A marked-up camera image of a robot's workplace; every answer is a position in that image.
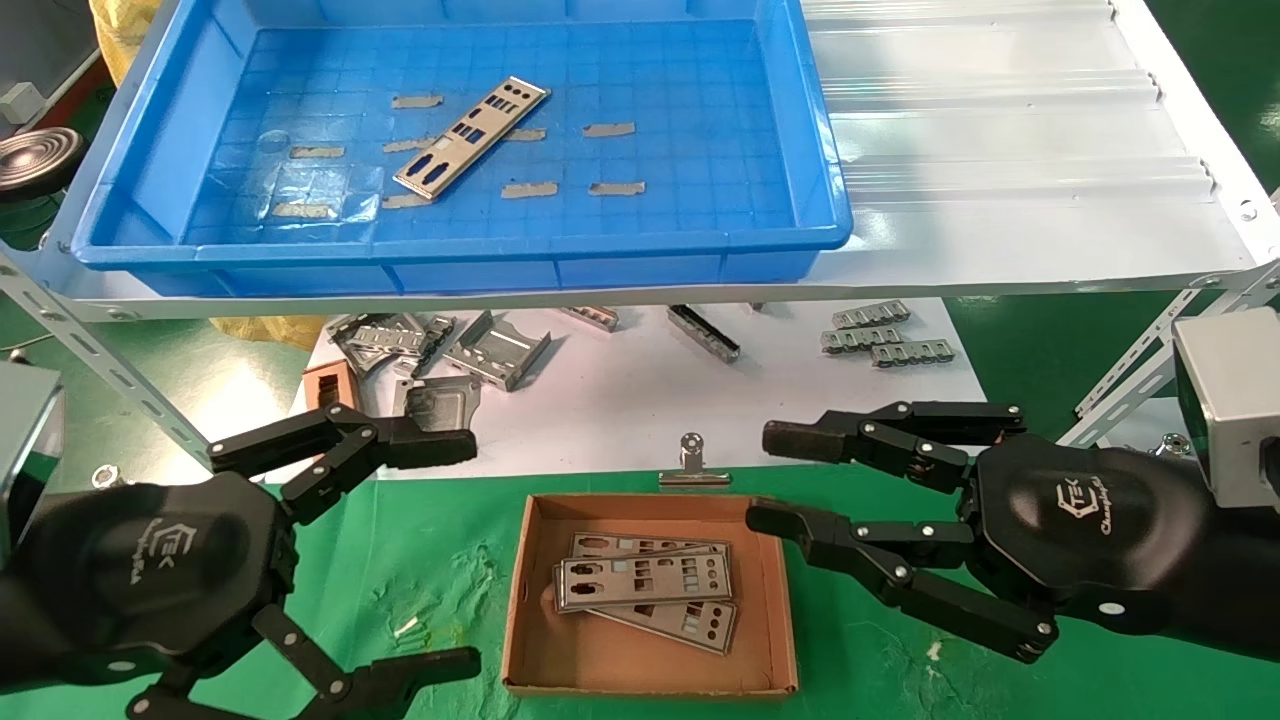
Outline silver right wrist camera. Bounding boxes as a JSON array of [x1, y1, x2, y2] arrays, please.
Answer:
[[1172, 308, 1280, 511]]

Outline black round disc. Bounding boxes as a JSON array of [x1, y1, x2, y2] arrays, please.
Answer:
[[0, 127, 87, 201]]

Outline silver I/O shield plate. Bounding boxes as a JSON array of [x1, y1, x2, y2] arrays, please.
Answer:
[[597, 598, 741, 657], [552, 546, 735, 614], [392, 76, 552, 202], [569, 532, 732, 561]]

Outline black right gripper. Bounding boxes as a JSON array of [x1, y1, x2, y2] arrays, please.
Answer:
[[745, 400, 1280, 666]]

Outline brown rectangular frame box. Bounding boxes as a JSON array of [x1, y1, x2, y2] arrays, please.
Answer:
[[302, 360, 363, 413]]

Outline silver slotted metal strip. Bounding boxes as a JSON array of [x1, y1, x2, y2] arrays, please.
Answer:
[[821, 325, 906, 354], [832, 299, 912, 329], [869, 339, 952, 368]]

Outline silver square metal bracket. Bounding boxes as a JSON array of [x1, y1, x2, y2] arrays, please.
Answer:
[[392, 375, 483, 433]]

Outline perforated white shelf post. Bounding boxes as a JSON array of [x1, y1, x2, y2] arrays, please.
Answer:
[[0, 250, 251, 483], [1058, 262, 1280, 448]]

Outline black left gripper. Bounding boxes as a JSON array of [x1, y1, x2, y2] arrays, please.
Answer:
[[0, 472, 483, 720]]

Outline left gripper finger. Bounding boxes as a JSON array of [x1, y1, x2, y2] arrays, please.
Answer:
[[208, 403, 478, 523]]

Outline dark metal bar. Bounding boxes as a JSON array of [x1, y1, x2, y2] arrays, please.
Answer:
[[666, 304, 742, 364]]

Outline small slotted metal piece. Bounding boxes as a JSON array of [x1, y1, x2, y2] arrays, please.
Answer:
[[395, 314, 458, 379]]

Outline blue plastic tray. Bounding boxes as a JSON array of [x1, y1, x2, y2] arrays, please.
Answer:
[[70, 0, 854, 298]]

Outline silver bent metal bracket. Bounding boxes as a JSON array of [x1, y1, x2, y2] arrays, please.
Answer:
[[443, 309, 553, 392]]

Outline grey slotted metal plate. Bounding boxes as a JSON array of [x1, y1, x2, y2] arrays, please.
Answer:
[[328, 312, 433, 378]]

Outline brown cardboard box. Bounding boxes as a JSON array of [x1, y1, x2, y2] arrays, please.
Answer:
[[502, 492, 801, 698]]

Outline white metal shelf board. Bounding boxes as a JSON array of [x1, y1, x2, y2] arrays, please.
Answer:
[[30, 0, 1280, 323]]

